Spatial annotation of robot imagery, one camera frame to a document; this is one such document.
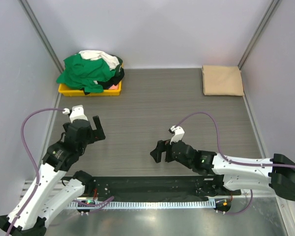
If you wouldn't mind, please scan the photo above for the beige t shirt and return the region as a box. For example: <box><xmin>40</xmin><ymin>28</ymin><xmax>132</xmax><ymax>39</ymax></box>
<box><xmin>202</xmin><ymin>65</ymin><xmax>244</xmax><ymax>96</ymax></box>

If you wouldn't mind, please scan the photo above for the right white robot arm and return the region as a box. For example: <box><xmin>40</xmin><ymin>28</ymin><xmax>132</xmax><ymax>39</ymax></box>
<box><xmin>150</xmin><ymin>140</ymin><xmax>295</xmax><ymax>202</ymax></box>

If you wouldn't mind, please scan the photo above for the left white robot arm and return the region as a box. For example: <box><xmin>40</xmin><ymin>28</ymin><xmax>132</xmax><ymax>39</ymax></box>
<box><xmin>0</xmin><ymin>116</ymin><xmax>106</xmax><ymax>236</ymax></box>

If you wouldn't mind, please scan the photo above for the yellow plastic bin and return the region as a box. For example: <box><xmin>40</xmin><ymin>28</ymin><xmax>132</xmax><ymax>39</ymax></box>
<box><xmin>58</xmin><ymin>64</ymin><xmax>125</xmax><ymax>97</ymax></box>

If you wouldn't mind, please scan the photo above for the pink garment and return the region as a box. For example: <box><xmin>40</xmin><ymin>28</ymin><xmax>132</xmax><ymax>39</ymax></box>
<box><xmin>109</xmin><ymin>84</ymin><xmax>119</xmax><ymax>90</ymax></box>

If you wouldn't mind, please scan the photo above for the black t shirt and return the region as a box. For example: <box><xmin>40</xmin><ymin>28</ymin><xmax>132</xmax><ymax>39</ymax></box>
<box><xmin>81</xmin><ymin>68</ymin><xmax>124</xmax><ymax>95</ymax></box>

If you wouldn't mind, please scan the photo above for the green t shirt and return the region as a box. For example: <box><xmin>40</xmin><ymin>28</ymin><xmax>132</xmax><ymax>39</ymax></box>
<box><xmin>57</xmin><ymin>53</ymin><xmax>120</xmax><ymax>93</ymax></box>

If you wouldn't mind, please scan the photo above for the white t shirt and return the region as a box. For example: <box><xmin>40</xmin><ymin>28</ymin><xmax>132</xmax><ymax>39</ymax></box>
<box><xmin>78</xmin><ymin>50</ymin><xmax>122</xmax><ymax>70</ymax></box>

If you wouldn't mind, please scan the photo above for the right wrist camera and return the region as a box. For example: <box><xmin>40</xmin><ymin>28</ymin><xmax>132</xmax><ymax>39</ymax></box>
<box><xmin>169</xmin><ymin>125</ymin><xmax>185</xmax><ymax>144</ymax></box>

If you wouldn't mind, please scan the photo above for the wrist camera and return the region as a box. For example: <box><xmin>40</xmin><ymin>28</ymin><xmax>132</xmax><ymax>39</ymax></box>
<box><xmin>169</xmin><ymin>125</ymin><xmax>185</xmax><ymax>144</ymax></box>
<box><xmin>62</xmin><ymin>105</ymin><xmax>88</xmax><ymax>123</ymax></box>

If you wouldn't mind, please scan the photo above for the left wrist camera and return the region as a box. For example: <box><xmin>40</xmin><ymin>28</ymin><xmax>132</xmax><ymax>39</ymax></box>
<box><xmin>62</xmin><ymin>105</ymin><xmax>88</xmax><ymax>123</ymax></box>

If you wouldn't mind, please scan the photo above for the slotted cable duct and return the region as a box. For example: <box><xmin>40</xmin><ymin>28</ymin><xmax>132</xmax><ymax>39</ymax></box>
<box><xmin>64</xmin><ymin>199</ymin><xmax>216</xmax><ymax>210</ymax></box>

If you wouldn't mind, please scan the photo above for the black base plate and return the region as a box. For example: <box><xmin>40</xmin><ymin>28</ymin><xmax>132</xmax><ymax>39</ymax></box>
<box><xmin>82</xmin><ymin>176</ymin><xmax>241</xmax><ymax>203</ymax></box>

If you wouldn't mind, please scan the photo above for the left aluminium frame post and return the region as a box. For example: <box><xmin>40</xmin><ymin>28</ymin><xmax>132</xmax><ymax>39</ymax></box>
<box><xmin>18</xmin><ymin>0</ymin><xmax>63</xmax><ymax>73</ymax></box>

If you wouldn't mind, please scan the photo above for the aluminium frame post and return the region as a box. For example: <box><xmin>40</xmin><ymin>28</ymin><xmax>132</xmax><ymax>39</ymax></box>
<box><xmin>18</xmin><ymin>0</ymin><xmax>63</xmax><ymax>73</ymax></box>
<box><xmin>238</xmin><ymin>0</ymin><xmax>282</xmax><ymax>70</ymax></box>

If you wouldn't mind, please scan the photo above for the right aluminium frame post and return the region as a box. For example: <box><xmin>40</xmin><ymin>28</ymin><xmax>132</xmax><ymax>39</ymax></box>
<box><xmin>238</xmin><ymin>0</ymin><xmax>282</xmax><ymax>70</ymax></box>

